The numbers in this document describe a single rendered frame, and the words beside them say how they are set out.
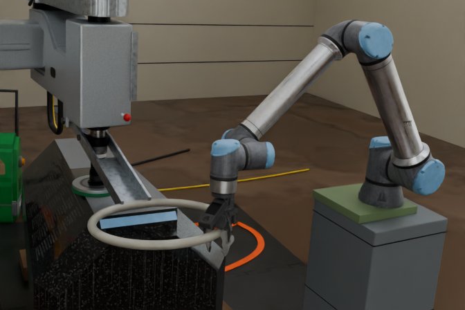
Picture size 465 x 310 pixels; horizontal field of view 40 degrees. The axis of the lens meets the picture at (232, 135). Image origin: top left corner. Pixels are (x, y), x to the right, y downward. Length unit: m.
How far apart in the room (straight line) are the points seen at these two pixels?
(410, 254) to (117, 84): 1.38
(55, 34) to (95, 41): 0.46
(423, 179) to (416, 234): 0.29
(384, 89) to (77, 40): 1.18
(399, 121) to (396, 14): 5.82
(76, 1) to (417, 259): 1.71
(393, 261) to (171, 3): 6.14
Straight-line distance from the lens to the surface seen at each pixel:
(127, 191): 2.51
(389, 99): 2.33
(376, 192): 2.67
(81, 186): 2.76
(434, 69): 7.69
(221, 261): 2.76
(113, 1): 2.53
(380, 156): 2.63
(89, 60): 2.55
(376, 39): 2.21
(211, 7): 8.54
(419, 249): 2.73
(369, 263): 2.57
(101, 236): 2.08
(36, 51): 3.17
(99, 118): 2.62
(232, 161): 2.01
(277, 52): 9.16
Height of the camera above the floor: 1.81
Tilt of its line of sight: 15 degrees down
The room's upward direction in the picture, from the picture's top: 4 degrees clockwise
